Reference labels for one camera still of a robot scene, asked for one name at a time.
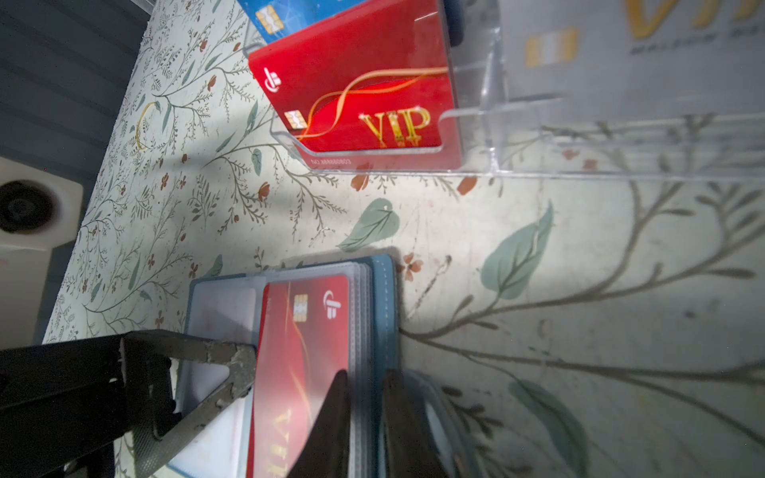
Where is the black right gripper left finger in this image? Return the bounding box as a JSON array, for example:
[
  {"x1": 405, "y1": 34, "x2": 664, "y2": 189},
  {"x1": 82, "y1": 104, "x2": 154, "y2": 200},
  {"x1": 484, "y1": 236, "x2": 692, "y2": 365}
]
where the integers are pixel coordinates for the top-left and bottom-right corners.
[{"x1": 288, "y1": 370, "x2": 350, "y2": 478}]

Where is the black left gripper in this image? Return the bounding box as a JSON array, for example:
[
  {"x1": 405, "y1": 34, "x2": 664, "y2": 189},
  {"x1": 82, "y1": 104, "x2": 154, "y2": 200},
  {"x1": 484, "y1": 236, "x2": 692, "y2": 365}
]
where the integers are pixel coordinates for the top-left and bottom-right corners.
[{"x1": 1, "y1": 330, "x2": 257, "y2": 477}]

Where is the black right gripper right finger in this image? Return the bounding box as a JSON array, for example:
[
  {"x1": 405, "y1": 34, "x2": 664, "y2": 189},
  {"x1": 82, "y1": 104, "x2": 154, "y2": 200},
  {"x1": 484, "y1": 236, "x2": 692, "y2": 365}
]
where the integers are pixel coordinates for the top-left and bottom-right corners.
[{"x1": 382, "y1": 370, "x2": 445, "y2": 477}]

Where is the red vip card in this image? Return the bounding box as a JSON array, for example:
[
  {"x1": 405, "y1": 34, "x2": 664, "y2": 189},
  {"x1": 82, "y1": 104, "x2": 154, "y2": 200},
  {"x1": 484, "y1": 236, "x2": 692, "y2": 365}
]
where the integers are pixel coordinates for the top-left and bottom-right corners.
[
  {"x1": 246, "y1": 0, "x2": 462, "y2": 172},
  {"x1": 246, "y1": 274, "x2": 351, "y2": 477}
]

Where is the blue leather card holder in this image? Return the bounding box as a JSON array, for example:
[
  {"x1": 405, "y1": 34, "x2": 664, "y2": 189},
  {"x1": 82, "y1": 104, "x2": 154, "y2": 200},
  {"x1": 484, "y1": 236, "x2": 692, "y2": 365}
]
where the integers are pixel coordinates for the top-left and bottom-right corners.
[{"x1": 166, "y1": 253, "x2": 479, "y2": 478}]

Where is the clear acrylic card display stand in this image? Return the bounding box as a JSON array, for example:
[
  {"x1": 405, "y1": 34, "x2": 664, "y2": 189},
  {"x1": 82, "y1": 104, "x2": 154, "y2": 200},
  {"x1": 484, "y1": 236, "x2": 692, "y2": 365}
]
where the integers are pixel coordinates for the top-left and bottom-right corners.
[{"x1": 285, "y1": 1, "x2": 764, "y2": 181}]

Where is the red VIP card in stand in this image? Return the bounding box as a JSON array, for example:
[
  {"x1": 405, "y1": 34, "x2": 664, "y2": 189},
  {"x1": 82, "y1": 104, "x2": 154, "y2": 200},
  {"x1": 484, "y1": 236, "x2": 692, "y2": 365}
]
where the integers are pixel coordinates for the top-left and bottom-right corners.
[{"x1": 246, "y1": 0, "x2": 462, "y2": 172}]

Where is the blue VIP card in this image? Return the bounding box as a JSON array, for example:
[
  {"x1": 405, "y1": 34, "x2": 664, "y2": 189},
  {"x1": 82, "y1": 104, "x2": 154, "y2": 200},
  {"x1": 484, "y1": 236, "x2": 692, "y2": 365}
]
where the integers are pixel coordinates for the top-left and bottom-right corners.
[{"x1": 238, "y1": 0, "x2": 365, "y2": 44}]

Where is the white diamond VIP card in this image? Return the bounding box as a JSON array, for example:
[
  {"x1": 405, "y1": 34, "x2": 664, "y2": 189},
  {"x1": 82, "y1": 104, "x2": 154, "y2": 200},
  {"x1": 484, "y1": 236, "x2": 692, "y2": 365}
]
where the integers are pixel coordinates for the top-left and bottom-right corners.
[{"x1": 499, "y1": 1, "x2": 764, "y2": 121}]

